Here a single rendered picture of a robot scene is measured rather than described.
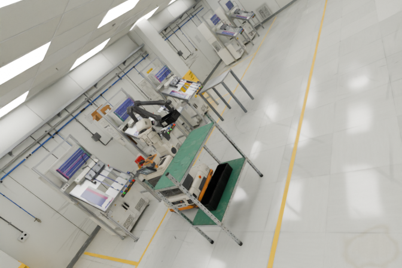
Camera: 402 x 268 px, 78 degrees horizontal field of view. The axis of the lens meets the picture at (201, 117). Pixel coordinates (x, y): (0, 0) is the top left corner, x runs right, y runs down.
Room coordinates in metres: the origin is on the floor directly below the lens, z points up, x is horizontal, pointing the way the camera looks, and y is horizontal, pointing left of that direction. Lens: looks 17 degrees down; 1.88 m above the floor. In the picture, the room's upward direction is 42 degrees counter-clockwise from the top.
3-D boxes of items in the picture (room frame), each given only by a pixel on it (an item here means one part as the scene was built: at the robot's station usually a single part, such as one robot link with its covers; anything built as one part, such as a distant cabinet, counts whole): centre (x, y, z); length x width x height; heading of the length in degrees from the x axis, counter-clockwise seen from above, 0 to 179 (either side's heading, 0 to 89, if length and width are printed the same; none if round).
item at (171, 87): (6.18, 0.00, 0.65); 1.01 x 0.73 x 1.29; 44
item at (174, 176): (2.49, 0.39, 0.55); 0.91 x 0.46 x 1.10; 134
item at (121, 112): (5.25, 1.06, 1.52); 0.51 x 0.13 x 0.27; 134
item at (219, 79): (4.87, -0.67, 0.40); 0.70 x 0.45 x 0.80; 39
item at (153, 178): (3.37, 0.92, 0.59); 0.55 x 0.34 x 0.83; 48
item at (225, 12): (9.75, -3.48, 0.95); 1.36 x 0.82 x 1.90; 44
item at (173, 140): (5.29, 1.19, 0.31); 0.70 x 0.65 x 0.62; 134
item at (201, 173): (3.44, 0.86, 0.16); 0.67 x 0.64 x 0.25; 138
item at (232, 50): (8.76, -2.42, 0.95); 1.36 x 0.82 x 1.90; 44
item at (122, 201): (4.17, 2.10, 0.66); 1.01 x 0.73 x 1.31; 44
